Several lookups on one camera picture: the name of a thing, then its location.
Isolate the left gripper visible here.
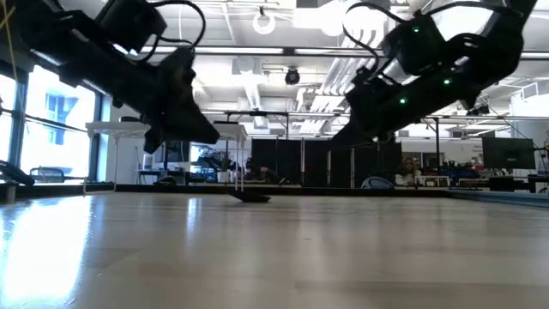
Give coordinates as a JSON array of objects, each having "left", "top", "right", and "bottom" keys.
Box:
[{"left": 143, "top": 46, "right": 220, "bottom": 155}]

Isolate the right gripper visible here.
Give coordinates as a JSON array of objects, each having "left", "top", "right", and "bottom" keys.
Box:
[{"left": 329, "top": 70, "right": 447, "bottom": 149}]

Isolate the white blue rounded chair back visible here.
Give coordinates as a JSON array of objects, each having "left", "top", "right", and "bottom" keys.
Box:
[{"left": 361, "top": 176, "right": 395, "bottom": 190}]

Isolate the person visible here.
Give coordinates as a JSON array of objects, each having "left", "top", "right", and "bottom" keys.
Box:
[
  {"left": 396, "top": 156, "right": 424, "bottom": 186},
  {"left": 244, "top": 157, "right": 284, "bottom": 185}
]

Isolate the ceiling light strip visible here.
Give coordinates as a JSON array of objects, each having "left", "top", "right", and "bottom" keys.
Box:
[{"left": 141, "top": 42, "right": 285, "bottom": 56}]

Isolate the black computer monitor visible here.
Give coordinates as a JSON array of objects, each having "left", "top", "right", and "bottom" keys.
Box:
[{"left": 482, "top": 136, "right": 536, "bottom": 171}]

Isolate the black base lever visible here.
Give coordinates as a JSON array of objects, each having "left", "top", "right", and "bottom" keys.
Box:
[{"left": 0, "top": 160, "right": 36, "bottom": 187}]

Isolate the black partition wall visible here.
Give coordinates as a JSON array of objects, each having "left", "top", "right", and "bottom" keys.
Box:
[{"left": 250, "top": 137, "right": 402, "bottom": 188}]

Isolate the black stand frame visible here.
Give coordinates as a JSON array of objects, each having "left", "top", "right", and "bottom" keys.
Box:
[{"left": 222, "top": 110, "right": 292, "bottom": 197}]

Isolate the black overhead camera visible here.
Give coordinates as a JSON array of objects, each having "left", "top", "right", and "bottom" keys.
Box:
[{"left": 284, "top": 67, "right": 302, "bottom": 87}]

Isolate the white ring lamp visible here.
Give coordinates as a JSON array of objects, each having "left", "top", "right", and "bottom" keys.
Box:
[{"left": 251, "top": 9, "right": 277, "bottom": 36}]

